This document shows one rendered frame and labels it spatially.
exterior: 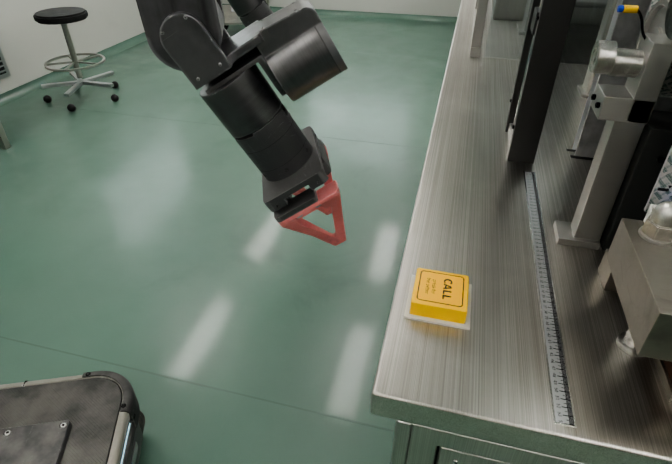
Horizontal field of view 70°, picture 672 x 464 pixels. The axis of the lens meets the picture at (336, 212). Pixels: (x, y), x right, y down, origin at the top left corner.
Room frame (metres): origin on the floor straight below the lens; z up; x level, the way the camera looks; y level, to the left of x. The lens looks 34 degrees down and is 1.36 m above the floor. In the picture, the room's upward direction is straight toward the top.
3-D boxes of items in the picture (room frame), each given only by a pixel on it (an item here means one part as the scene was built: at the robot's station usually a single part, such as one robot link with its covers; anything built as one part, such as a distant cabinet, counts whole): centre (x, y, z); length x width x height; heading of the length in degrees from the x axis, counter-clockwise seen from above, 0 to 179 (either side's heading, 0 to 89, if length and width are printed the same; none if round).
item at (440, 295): (0.46, -0.14, 0.91); 0.07 x 0.07 x 0.02; 75
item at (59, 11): (3.53, 1.89, 0.31); 0.55 x 0.53 x 0.62; 165
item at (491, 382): (1.46, -0.68, 0.88); 2.52 x 0.66 x 0.04; 165
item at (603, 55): (0.61, -0.34, 1.18); 0.04 x 0.02 x 0.04; 165
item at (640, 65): (0.60, -0.37, 1.05); 0.06 x 0.05 x 0.31; 75
